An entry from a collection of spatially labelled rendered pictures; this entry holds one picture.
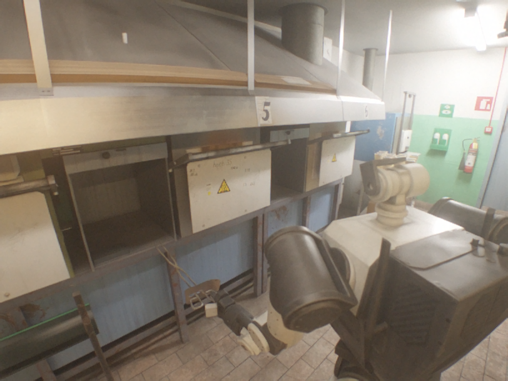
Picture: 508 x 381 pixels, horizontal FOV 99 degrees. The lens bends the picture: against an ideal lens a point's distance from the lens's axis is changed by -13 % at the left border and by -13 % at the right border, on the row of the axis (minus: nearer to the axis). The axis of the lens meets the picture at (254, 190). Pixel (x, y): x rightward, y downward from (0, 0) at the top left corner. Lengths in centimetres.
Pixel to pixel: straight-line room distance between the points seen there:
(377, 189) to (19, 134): 93
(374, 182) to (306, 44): 214
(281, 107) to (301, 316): 120
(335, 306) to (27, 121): 91
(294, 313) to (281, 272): 6
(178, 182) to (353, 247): 112
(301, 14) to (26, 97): 219
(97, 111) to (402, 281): 94
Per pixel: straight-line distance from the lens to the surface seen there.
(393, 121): 383
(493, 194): 478
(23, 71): 101
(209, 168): 135
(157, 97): 102
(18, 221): 119
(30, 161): 125
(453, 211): 70
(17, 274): 128
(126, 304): 171
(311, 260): 40
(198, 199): 136
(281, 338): 59
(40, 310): 160
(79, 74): 100
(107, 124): 96
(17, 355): 147
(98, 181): 192
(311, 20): 260
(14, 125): 94
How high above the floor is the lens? 161
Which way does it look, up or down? 19 degrees down
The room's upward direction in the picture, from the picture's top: straight up
